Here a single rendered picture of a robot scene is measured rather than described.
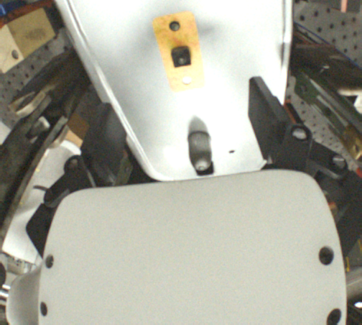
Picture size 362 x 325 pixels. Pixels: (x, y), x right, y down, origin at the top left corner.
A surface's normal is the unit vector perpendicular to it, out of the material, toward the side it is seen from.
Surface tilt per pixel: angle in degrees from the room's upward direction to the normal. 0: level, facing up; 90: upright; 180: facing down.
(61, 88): 90
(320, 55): 90
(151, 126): 0
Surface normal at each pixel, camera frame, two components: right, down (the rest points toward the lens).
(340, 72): -0.21, -0.64
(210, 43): -0.01, 0.76
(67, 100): 0.98, -0.13
